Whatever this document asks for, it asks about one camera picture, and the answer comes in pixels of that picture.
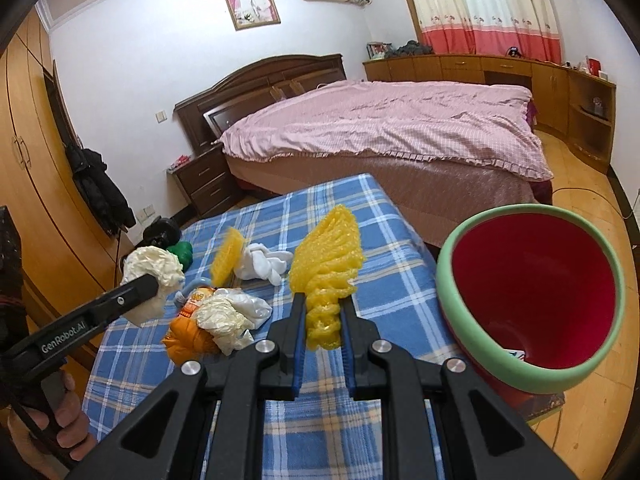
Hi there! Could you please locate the person's left hand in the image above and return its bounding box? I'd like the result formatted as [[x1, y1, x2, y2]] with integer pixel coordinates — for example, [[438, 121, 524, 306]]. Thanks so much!
[[8, 372, 96, 479]]

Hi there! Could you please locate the cream paper ball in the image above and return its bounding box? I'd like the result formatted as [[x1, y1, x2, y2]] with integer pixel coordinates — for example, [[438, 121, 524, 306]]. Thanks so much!
[[120, 246, 184, 327]]

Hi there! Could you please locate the black jacket hanging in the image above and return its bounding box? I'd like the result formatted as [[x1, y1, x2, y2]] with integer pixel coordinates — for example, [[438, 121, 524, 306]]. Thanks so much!
[[65, 145, 136, 236]]

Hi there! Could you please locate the red bin green rim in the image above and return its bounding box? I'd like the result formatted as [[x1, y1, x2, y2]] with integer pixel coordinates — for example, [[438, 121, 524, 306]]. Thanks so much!
[[436, 204, 626, 408]]

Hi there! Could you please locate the pink bed quilt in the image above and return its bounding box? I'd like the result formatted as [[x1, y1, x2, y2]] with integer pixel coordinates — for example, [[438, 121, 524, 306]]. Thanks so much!
[[220, 80, 553, 182]]

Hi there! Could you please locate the white plastic bag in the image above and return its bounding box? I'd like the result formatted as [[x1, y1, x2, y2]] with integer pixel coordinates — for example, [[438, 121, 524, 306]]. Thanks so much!
[[192, 288, 272, 356]]

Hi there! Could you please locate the grey floor cable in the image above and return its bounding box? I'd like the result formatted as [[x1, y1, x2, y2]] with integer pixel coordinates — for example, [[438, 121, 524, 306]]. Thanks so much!
[[552, 185, 640, 221]]

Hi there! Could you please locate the dark wooden headboard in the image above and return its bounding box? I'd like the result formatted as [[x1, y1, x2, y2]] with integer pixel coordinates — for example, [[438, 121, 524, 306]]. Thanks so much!
[[174, 53, 346, 155]]

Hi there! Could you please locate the wooden wardrobe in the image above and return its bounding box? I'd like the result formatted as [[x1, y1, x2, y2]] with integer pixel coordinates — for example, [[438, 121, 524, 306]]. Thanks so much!
[[0, 6, 137, 361]]

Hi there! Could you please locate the framed wedding photo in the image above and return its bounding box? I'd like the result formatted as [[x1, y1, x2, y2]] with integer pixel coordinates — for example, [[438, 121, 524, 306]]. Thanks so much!
[[226, 0, 281, 30]]

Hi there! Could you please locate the long wooden cabinet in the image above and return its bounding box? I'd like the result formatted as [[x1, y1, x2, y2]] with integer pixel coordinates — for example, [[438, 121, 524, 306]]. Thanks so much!
[[363, 54, 616, 174]]

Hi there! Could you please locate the white card in bin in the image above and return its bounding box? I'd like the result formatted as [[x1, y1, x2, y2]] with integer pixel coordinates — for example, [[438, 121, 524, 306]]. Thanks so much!
[[506, 349, 526, 361]]

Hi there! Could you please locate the dark wooden nightstand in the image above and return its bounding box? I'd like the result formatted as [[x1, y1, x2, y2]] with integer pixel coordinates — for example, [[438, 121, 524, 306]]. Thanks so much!
[[167, 143, 242, 219]]

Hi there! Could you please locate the yellow foam net sleeve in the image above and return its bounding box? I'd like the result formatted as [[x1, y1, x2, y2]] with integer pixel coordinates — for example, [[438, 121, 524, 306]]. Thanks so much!
[[288, 204, 364, 351]]

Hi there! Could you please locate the light blue plastic piece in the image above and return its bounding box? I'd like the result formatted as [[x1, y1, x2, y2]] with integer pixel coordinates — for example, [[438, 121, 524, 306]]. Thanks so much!
[[174, 278, 213, 309]]

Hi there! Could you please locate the flat yellow foam net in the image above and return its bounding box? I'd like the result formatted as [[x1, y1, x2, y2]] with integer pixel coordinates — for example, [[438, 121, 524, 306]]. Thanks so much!
[[210, 228, 245, 288]]

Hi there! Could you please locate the white tissue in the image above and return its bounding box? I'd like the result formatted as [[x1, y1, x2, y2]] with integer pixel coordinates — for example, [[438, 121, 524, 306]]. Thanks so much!
[[234, 243, 293, 286]]

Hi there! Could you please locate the orange plastic bag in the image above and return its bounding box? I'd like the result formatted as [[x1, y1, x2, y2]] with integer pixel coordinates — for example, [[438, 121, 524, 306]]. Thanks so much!
[[162, 286, 220, 366]]

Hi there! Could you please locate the blue plaid table cloth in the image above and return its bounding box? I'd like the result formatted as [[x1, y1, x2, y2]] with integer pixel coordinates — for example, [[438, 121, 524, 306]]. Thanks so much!
[[80, 172, 467, 480]]

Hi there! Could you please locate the brown bed base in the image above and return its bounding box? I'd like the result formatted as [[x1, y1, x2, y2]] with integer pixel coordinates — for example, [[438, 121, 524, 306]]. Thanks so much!
[[227, 156, 552, 247]]

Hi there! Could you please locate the magazine under bin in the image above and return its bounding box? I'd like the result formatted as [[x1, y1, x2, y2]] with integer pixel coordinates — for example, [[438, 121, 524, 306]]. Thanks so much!
[[516, 392, 565, 426]]

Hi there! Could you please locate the red white floral curtain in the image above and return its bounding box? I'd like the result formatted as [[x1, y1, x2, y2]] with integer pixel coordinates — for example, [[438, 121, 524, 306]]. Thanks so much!
[[411, 0, 562, 64]]

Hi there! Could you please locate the green clover toy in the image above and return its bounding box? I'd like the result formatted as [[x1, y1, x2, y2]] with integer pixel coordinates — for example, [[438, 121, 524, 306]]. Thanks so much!
[[167, 240, 193, 273]]

